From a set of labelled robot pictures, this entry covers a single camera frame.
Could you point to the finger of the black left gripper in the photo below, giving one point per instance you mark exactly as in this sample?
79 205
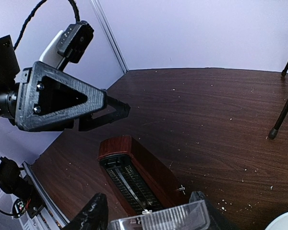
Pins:
113 111
49 99

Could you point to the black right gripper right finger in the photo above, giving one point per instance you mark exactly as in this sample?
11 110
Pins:
216 219

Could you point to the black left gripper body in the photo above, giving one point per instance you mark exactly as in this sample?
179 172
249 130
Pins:
8 101

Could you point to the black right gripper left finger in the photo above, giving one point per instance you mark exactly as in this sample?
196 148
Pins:
93 216

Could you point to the clear plastic metronome cover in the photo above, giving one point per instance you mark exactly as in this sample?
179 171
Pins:
185 217

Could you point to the red wooden metronome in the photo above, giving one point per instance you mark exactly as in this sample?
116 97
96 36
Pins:
138 179

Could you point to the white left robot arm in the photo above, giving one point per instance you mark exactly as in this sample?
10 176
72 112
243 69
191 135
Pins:
9 68

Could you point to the white ceramic bowl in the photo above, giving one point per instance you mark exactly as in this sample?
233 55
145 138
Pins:
280 223

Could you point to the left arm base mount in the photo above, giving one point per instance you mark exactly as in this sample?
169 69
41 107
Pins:
28 199

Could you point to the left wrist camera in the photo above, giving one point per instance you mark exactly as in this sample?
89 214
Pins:
68 46

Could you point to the left aluminium corner post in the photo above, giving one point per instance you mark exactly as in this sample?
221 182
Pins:
103 21

